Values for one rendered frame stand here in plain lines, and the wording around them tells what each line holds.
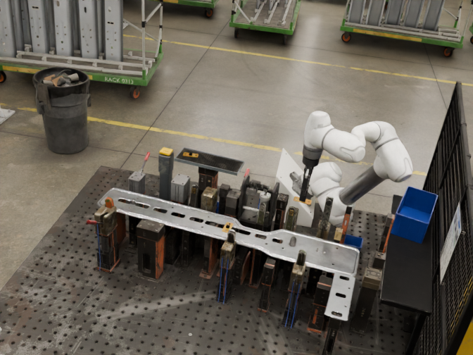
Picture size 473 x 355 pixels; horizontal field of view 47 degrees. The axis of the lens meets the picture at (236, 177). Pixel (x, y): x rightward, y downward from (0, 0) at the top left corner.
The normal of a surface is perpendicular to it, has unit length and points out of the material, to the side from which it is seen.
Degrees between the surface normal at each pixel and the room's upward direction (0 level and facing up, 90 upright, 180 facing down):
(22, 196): 0
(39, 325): 0
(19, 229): 0
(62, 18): 86
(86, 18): 87
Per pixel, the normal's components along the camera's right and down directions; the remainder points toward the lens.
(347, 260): 0.08, -0.84
